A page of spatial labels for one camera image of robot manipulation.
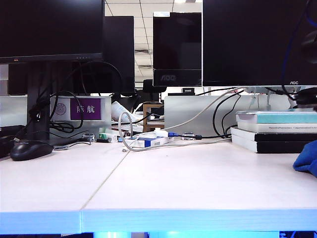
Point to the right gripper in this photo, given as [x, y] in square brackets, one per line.
[307, 98]

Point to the blue microfibre rag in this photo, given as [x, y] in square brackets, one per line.
[307, 161]

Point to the teal book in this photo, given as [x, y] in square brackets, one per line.
[284, 118]

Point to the white book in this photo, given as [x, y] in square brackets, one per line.
[260, 127]

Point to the large AOC monitor silver stand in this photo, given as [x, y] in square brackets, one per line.
[247, 37]

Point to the small black device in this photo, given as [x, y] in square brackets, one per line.
[188, 90]

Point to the grey partition panel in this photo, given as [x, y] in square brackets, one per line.
[185, 109]

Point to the small black AOC monitor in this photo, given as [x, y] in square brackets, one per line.
[177, 44]

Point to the blue and white box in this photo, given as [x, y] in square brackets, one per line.
[151, 142]

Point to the wooden shelf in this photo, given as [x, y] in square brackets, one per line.
[144, 116]

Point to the white plastic bag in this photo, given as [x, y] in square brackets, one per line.
[119, 110]

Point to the dark background monitor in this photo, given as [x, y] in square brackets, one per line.
[119, 49]

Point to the green and white box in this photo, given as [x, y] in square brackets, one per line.
[107, 137]

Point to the purple name sign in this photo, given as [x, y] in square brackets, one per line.
[85, 109]

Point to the small clear plastic item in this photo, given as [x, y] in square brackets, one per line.
[88, 136]

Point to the black monitor with black stand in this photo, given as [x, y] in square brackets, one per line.
[49, 24]

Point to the black computer mouse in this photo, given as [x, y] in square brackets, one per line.
[31, 150]

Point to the frosted glass divider panel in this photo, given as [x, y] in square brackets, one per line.
[13, 111]

